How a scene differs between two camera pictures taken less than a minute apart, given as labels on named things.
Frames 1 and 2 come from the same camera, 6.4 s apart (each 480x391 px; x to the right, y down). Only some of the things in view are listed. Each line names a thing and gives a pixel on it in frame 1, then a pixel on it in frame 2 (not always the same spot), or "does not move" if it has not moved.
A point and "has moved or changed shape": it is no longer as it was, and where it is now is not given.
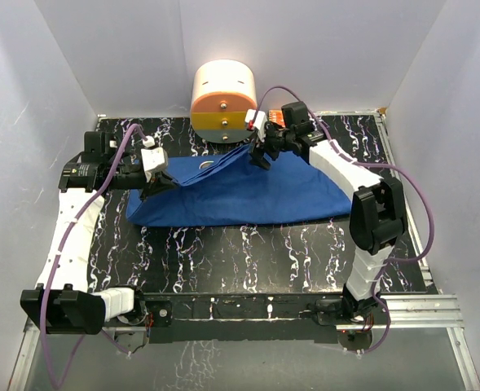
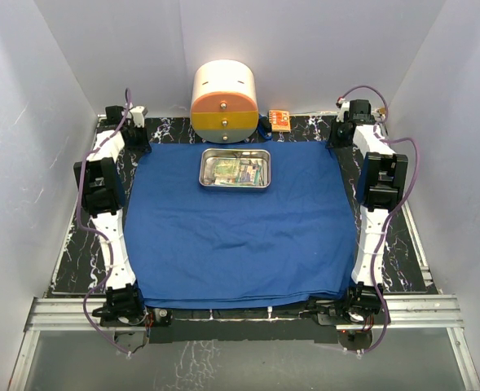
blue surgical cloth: x=231 y=188 has moved or changed shape
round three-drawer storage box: x=222 y=91 does not move
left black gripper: x=160 y=181 -> x=144 y=147
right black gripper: x=257 y=154 -> x=334 y=141
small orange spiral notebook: x=276 y=116 does not move
